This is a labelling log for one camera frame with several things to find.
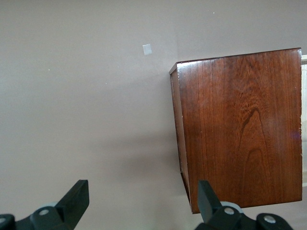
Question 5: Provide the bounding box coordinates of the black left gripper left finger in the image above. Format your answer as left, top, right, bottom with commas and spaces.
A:
0, 179, 90, 230

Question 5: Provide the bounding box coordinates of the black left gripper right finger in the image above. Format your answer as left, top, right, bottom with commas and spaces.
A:
194, 180, 295, 230

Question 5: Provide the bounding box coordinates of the dark brown wooden cabinet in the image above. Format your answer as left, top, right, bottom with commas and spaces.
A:
169, 47, 303, 214

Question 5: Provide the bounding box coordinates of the small grey tape patch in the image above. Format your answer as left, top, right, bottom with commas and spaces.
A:
142, 44, 153, 57

